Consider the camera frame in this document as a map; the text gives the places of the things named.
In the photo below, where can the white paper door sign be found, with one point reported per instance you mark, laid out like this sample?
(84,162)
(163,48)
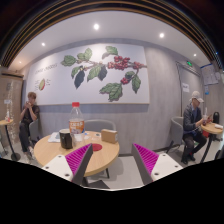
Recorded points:
(185,87)

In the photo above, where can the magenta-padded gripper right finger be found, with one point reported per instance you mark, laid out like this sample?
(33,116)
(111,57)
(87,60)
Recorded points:
(148,158)

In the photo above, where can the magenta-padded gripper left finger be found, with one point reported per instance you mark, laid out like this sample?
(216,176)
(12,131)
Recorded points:
(78,158)

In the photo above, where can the black mug, cream inside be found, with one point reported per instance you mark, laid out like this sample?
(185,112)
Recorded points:
(66,139)

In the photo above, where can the wall notice board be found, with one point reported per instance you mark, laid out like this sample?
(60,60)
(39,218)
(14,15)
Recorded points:
(209,74)

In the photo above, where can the small brown cardboard box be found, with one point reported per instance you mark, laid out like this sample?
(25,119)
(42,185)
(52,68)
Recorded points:
(109,136)

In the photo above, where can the person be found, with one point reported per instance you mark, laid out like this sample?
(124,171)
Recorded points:
(28,116)
(190,121)

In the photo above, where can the round ceiling spotlights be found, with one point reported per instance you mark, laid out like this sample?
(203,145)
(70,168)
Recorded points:
(96,26)

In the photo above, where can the small bottle with red label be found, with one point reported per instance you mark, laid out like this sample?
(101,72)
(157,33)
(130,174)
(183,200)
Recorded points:
(7,116)

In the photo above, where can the coffee branch wall mural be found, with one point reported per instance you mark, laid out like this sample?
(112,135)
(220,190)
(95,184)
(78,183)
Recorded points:
(66,85)

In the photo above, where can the small round pedestal table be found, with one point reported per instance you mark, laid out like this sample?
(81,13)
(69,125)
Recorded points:
(211,128)
(6,122)

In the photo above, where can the clear red-capped drink bottle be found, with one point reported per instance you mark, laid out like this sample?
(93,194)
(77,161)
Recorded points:
(76,125)

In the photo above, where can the black flask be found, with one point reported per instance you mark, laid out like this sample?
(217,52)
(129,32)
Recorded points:
(216,117)

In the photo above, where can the green exit sign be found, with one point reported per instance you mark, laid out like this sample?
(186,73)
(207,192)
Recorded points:
(189,63)

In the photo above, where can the white and blue booklet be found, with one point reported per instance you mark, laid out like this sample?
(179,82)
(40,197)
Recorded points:
(54,137)

